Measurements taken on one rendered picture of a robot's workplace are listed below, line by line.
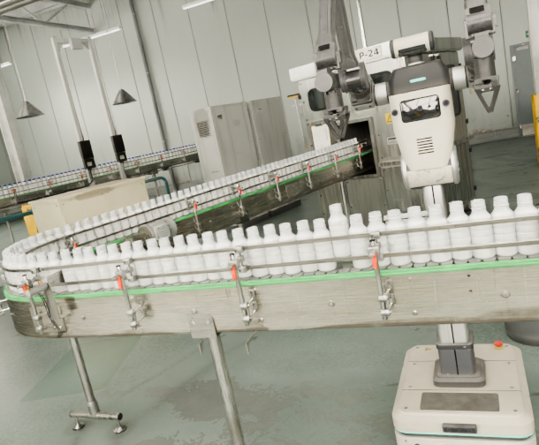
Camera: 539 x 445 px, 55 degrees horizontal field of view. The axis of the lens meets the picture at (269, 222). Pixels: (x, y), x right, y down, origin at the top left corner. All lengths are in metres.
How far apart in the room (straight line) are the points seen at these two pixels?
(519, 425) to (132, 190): 4.75
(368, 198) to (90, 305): 3.87
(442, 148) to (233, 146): 5.97
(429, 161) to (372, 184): 3.35
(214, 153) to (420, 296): 6.34
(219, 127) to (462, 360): 5.93
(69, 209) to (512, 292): 4.67
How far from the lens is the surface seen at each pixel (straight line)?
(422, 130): 2.10
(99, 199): 5.79
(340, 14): 2.05
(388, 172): 5.34
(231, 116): 7.92
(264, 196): 4.08
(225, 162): 7.70
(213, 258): 1.79
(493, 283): 1.57
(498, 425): 2.24
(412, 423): 2.27
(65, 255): 2.17
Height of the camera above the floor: 1.49
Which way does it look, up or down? 11 degrees down
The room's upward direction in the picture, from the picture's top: 12 degrees counter-clockwise
